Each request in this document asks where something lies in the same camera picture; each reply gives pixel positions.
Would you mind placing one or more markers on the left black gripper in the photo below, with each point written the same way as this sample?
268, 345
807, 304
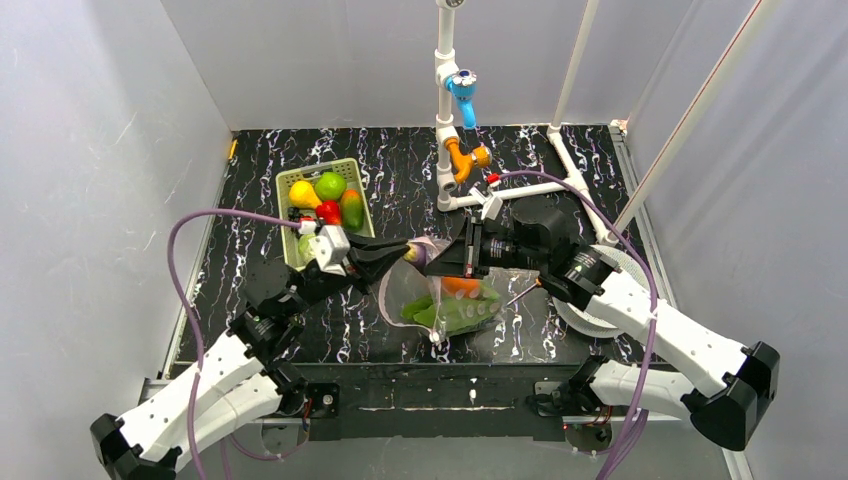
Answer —
354, 258

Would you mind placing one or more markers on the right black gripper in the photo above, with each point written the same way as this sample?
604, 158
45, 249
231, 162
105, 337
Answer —
472, 247

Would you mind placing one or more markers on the purple eggplant toy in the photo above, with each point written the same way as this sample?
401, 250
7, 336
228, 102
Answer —
419, 254

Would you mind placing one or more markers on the orange green mango toy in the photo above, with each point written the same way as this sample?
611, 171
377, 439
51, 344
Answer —
352, 210

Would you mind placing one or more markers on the red pepper toy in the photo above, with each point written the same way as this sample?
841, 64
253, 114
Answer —
329, 212

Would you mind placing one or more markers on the clear zip top bag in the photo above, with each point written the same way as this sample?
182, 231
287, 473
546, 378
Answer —
403, 284

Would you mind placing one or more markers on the orange toy fruit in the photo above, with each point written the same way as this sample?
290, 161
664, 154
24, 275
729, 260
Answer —
460, 287

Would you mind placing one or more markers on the green plastic basket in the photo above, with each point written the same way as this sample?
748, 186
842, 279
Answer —
349, 168

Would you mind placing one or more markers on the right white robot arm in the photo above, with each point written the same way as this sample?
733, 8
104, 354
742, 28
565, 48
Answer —
722, 387

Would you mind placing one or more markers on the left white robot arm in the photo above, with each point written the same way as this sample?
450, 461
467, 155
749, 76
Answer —
243, 376

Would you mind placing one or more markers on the green lime toy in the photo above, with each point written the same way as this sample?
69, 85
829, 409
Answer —
330, 186

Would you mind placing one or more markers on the yellow pear toy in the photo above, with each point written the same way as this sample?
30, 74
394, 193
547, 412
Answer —
302, 195

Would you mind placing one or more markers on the orange faucet valve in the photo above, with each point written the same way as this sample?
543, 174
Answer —
479, 157

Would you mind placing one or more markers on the blue faucet valve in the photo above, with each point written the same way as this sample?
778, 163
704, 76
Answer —
462, 87

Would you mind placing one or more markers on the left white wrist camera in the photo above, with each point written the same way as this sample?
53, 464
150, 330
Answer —
331, 246

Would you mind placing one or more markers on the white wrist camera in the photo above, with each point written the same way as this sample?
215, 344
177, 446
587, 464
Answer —
485, 195
331, 246

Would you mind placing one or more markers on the yellow handled screwdriver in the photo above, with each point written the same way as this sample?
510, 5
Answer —
536, 284

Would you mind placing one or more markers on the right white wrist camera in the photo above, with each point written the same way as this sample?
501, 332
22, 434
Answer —
485, 195

